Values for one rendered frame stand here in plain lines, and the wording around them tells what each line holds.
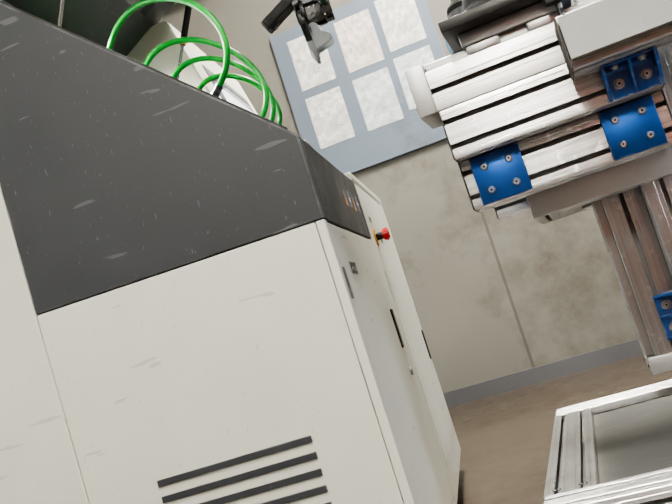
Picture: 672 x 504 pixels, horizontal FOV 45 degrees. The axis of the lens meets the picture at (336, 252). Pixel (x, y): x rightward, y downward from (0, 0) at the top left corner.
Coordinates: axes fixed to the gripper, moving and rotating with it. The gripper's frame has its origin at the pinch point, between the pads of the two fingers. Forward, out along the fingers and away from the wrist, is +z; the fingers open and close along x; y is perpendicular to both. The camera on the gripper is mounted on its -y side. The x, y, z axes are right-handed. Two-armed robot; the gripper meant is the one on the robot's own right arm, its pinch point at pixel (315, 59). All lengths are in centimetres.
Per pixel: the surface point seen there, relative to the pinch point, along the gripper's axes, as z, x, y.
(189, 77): -15.8, 25.6, -37.1
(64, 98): 5, -44, -43
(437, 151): -11, 251, 24
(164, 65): -22, 26, -43
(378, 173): -11, 256, -10
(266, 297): 53, -45, -17
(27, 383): 54, -44, -66
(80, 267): 36, -44, -50
